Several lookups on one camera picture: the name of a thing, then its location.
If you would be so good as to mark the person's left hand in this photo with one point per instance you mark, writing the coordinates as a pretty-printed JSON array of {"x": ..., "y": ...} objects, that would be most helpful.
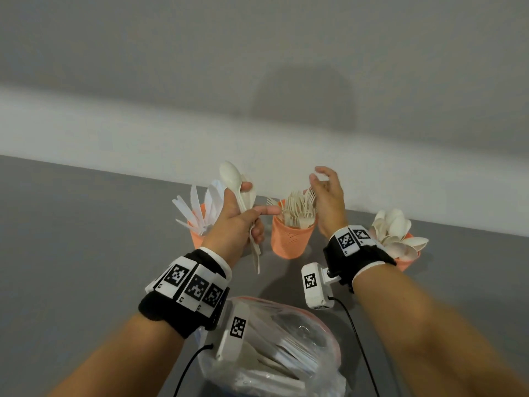
[{"x": 225, "y": 231}]

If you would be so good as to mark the person's right hand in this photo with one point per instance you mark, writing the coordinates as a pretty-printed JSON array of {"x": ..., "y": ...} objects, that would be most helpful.
[{"x": 332, "y": 206}]

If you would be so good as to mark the person's left thumb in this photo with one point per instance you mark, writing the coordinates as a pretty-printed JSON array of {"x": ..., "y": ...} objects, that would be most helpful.
[{"x": 246, "y": 186}]

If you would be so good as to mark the person's right thumb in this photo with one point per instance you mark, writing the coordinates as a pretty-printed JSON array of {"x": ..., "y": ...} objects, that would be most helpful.
[{"x": 316, "y": 185}]

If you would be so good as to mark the white plastic spoon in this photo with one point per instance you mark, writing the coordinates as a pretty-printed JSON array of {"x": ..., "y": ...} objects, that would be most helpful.
[
  {"x": 230, "y": 176},
  {"x": 250, "y": 198}
]

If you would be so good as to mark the person's left forearm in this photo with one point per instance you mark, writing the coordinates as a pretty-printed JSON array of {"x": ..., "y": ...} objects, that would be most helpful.
[{"x": 124, "y": 359}]

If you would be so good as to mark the person's right forearm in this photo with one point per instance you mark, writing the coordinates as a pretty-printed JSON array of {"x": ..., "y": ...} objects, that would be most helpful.
[{"x": 430, "y": 334}]

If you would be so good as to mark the bunch of white forks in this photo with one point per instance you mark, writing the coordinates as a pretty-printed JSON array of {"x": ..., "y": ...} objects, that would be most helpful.
[{"x": 297, "y": 208}]

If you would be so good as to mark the bunch of white knives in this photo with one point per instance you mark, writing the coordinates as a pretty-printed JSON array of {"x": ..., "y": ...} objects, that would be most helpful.
[{"x": 198, "y": 214}]

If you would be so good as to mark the orange cup holding forks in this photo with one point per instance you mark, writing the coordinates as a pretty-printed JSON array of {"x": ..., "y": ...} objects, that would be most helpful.
[{"x": 291, "y": 241}]

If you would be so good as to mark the orange cup holding knives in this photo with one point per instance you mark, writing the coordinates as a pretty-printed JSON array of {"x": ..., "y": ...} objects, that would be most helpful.
[{"x": 197, "y": 239}]

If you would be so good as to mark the black wristband with marker tags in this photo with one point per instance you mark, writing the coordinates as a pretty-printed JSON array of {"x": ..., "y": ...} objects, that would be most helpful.
[
  {"x": 186, "y": 285},
  {"x": 353, "y": 252}
]

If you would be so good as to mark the bunch of white spoons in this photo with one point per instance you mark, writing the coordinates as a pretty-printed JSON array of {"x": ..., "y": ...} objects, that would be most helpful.
[{"x": 394, "y": 229}]

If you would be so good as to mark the orange cup holding spoons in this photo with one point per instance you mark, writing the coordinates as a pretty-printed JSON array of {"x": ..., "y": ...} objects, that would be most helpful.
[{"x": 409, "y": 262}]

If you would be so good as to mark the clear plastic bag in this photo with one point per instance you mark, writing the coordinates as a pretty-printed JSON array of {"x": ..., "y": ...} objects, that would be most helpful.
[{"x": 297, "y": 322}]

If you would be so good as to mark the pile of white bagged cutlery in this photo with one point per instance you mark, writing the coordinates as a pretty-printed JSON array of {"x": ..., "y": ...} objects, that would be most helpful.
[{"x": 277, "y": 359}]

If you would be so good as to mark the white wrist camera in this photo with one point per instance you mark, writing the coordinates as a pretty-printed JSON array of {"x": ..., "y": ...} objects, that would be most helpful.
[
  {"x": 316, "y": 285},
  {"x": 233, "y": 330}
]

